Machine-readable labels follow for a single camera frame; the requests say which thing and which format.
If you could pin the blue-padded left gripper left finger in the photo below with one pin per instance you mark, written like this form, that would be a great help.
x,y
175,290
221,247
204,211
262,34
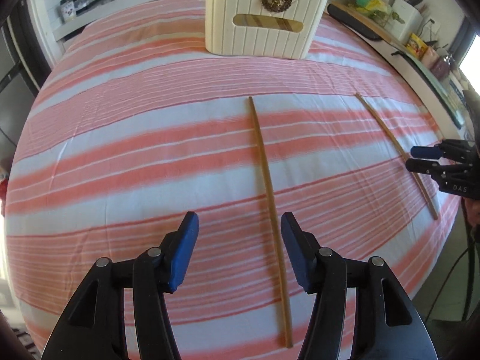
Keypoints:
x,y
92,325

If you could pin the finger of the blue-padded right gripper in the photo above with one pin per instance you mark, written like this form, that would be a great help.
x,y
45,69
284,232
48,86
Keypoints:
x,y
425,167
426,152

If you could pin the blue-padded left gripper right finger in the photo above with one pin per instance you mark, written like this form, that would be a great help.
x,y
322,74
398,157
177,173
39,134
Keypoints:
x,y
387,325

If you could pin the wooden chopstick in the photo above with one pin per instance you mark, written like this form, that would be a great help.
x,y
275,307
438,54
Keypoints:
x,y
276,232
402,154

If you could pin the green cutting board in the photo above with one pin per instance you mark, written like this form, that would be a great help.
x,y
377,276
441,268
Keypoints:
x,y
450,106

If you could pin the yellow snack box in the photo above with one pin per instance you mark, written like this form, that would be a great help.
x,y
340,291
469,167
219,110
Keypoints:
x,y
416,46

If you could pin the white knife block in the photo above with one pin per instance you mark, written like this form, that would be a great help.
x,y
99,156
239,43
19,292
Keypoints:
x,y
413,20

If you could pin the wooden cutting board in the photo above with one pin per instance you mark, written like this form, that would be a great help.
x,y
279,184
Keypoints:
x,y
361,24

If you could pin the pink striped tablecloth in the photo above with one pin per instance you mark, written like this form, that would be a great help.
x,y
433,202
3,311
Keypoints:
x,y
138,124

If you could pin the yellow green bag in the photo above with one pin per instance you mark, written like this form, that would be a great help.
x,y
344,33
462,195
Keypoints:
x,y
377,10

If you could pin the cream utensil holder box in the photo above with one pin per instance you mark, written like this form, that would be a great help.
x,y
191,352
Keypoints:
x,y
281,29

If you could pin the grey refrigerator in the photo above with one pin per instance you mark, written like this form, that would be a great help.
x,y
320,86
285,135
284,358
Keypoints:
x,y
23,71

